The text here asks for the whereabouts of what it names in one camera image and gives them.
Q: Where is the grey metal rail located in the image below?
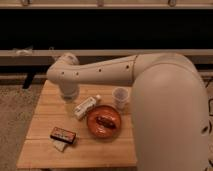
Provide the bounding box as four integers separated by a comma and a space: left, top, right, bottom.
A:
0, 49, 213, 66

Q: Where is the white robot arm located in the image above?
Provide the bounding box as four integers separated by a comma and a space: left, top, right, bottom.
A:
47, 53, 209, 171

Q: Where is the white packet under box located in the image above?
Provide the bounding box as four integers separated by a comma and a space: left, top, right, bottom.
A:
52, 140, 68, 152

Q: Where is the wooden table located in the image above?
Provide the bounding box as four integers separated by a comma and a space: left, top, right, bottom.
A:
17, 82, 136, 169

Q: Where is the brown sausage on plate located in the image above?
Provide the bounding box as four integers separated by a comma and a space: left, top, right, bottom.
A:
96, 116, 116, 129

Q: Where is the black cable on floor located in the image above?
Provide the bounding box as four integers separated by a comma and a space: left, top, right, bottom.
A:
205, 76, 213, 134

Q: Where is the dark snack box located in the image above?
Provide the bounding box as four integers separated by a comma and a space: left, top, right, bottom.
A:
50, 127, 76, 144

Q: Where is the white plastic bottle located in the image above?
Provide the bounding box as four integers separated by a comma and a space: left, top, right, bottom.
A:
74, 95, 101, 120

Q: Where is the clear plastic cup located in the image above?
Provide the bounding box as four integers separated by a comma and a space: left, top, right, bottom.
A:
112, 87, 129, 110

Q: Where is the orange round plate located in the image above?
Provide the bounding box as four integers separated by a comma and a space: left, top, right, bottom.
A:
87, 105, 121, 139

